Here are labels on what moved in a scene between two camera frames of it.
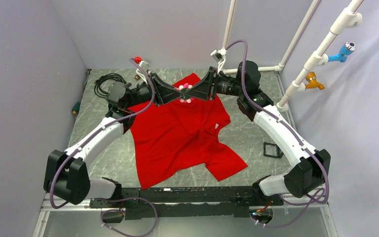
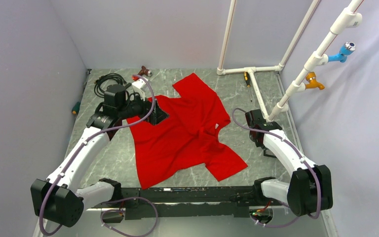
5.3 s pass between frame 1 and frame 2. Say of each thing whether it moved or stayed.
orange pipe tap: stayed
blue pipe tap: stayed
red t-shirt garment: stayed
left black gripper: moved
